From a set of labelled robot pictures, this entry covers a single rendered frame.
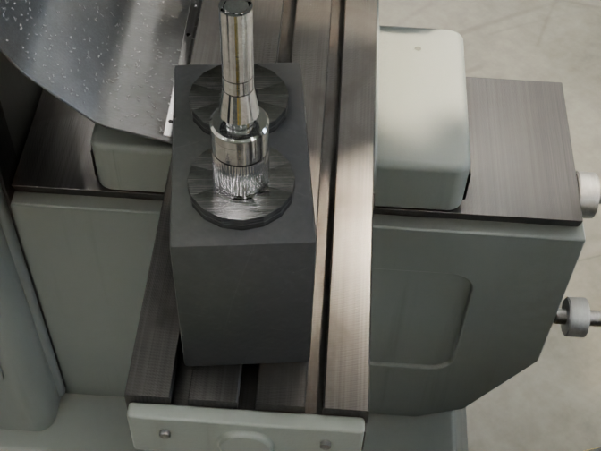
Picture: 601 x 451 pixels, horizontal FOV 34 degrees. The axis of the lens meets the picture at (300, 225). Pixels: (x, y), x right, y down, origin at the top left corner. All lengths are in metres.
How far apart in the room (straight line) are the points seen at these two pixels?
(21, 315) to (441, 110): 0.70
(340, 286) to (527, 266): 0.48
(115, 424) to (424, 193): 0.75
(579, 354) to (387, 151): 0.99
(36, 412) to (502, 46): 1.61
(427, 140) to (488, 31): 1.52
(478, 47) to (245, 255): 2.00
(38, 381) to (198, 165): 0.93
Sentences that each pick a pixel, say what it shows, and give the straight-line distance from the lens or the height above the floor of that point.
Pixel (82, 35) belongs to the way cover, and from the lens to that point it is 1.31.
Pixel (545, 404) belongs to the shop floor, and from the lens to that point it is 2.09.
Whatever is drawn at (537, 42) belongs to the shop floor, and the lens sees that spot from 2.81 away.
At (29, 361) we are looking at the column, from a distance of 1.66.
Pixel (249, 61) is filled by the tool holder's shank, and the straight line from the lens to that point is 0.73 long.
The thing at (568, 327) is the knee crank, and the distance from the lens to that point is 1.54.
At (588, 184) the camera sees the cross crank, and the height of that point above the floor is 0.67.
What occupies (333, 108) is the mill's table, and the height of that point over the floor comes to 0.92.
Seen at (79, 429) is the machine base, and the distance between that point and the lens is 1.79.
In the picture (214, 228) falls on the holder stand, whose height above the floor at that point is 1.13.
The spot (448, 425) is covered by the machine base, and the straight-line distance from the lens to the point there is 1.79.
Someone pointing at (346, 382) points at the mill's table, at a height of 0.94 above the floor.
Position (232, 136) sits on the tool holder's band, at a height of 1.21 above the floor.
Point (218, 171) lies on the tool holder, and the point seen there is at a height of 1.17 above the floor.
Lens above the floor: 1.76
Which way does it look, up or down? 51 degrees down
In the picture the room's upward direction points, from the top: 2 degrees clockwise
